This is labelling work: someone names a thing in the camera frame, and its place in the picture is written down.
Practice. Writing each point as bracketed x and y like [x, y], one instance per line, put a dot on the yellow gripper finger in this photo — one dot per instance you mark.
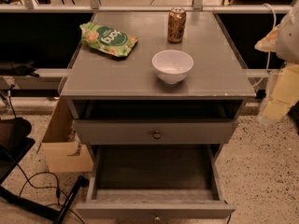
[268, 43]

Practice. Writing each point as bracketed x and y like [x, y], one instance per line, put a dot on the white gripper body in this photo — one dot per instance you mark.
[290, 42]

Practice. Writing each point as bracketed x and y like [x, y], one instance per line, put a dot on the grey drawer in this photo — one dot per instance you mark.
[157, 122]
[149, 182]

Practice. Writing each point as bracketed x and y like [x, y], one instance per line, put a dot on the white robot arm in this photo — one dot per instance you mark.
[283, 39]

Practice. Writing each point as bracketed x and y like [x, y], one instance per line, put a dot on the grey top drawer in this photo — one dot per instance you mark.
[157, 122]

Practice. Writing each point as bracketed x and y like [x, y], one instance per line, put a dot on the grey drawer cabinet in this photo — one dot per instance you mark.
[188, 93]

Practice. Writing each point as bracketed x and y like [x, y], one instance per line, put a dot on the brown soda can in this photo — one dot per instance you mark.
[176, 24]

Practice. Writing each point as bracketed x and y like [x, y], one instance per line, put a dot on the white bowl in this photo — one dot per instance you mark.
[172, 66]

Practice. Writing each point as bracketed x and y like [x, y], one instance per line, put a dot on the green snack bag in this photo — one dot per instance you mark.
[107, 40]

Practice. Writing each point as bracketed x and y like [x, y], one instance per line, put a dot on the cardboard box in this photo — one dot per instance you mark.
[63, 151]

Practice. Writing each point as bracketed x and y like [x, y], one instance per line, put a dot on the black stand base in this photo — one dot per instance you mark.
[48, 201]

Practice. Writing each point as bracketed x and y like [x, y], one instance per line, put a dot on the black chair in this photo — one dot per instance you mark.
[14, 144]

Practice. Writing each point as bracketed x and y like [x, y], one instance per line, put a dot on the metal frame railing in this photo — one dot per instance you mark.
[46, 31]

